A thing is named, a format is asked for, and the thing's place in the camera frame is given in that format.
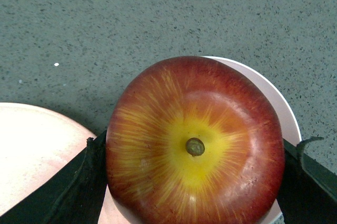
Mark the pink plate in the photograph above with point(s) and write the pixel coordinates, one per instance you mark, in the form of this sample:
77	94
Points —
36	143

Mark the left gripper black camera left finger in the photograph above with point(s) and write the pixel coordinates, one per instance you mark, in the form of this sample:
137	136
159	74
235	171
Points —
75	194

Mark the red apple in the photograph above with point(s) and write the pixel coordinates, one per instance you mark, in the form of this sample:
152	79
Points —
192	140

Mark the left gripper black camera right finger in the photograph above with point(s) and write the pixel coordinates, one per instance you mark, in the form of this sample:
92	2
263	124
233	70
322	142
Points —
308	190

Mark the pink bowl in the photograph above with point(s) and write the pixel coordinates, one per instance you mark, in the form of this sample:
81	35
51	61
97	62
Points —
113	212

